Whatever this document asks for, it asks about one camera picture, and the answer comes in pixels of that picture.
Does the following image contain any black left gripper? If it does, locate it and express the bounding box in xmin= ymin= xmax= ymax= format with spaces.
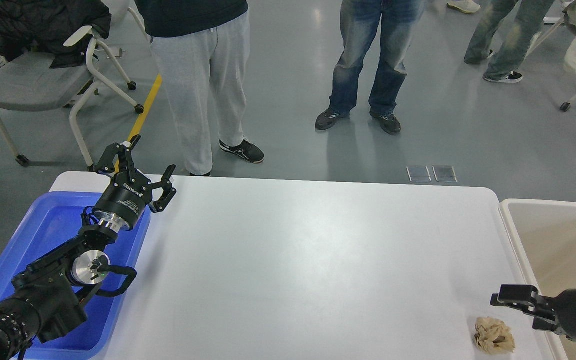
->
xmin=93 ymin=134 xmax=177 ymax=232

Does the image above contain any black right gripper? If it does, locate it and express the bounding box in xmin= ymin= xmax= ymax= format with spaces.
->
xmin=490 ymin=284 xmax=576 ymax=342

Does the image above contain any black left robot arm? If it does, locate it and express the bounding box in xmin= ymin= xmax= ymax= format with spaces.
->
xmin=0 ymin=134 xmax=177 ymax=360

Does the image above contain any beige plastic bin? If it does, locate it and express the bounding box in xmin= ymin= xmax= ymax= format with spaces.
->
xmin=499 ymin=199 xmax=576 ymax=360

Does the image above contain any person in grey sweatpants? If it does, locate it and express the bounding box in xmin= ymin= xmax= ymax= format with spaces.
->
xmin=135 ymin=0 xmax=265 ymax=176

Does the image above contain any right floor outlet plate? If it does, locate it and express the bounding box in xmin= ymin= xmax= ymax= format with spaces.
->
xmin=432 ymin=165 xmax=458 ymax=183

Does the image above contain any floor outlet plate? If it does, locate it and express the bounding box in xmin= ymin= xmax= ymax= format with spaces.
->
xmin=406 ymin=165 xmax=433 ymax=183
xmin=432 ymin=165 xmax=458 ymax=183

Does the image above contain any left floor outlet plate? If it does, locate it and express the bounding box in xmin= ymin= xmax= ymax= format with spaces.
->
xmin=406 ymin=165 xmax=433 ymax=183

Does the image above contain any black jacket on chair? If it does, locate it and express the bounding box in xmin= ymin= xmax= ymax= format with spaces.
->
xmin=0 ymin=0 xmax=112 ymax=69

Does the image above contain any person in blue jeans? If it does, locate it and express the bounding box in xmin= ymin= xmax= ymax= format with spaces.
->
xmin=315 ymin=0 xmax=428 ymax=135

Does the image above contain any person in faded jeans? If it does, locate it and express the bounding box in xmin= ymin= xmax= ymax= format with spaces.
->
xmin=464 ymin=0 xmax=554 ymax=84

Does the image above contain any white sneaker at top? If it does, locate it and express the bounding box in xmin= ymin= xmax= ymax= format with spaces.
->
xmin=446 ymin=0 xmax=482 ymax=15

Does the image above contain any grey chair with white frame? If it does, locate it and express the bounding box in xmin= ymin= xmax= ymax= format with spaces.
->
xmin=0 ymin=22 xmax=145 ymax=170

